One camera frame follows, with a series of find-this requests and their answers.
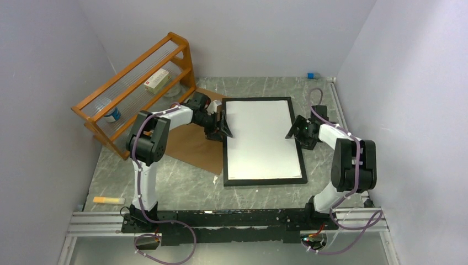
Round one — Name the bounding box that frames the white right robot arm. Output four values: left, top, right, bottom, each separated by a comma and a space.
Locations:
285, 105, 377, 229

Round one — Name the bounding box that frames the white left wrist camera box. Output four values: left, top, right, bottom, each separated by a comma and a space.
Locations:
206, 100, 222, 115

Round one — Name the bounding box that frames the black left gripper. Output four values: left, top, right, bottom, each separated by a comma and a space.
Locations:
195, 110, 233, 143

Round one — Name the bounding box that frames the black picture frame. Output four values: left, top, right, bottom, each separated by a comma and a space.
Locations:
221, 96, 308, 188

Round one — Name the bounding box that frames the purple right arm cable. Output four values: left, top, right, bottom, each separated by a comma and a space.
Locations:
301, 87, 384, 256

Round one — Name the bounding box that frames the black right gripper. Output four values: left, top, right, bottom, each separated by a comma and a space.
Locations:
285, 115, 317, 150

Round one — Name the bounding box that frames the blue labelled plastic bottle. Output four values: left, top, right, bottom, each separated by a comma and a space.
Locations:
97, 98, 121, 123

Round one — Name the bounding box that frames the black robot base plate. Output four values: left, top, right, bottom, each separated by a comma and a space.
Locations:
121, 203, 338, 246

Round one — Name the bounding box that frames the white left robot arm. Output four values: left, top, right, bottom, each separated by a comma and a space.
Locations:
126, 92, 233, 232

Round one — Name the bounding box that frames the brown backing board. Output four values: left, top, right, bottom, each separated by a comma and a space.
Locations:
164, 88, 225, 174

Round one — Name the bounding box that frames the blue capped small bottle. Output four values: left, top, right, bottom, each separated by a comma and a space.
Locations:
306, 72, 321, 80

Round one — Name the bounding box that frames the white red medicine box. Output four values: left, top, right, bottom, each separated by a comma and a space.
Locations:
143, 68, 171, 94

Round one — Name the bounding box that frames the orange yellow marker pen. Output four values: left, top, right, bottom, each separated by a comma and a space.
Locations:
93, 197, 125, 205

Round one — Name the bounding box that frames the orange wooden shelf rack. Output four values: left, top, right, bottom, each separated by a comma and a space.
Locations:
71, 32, 196, 160

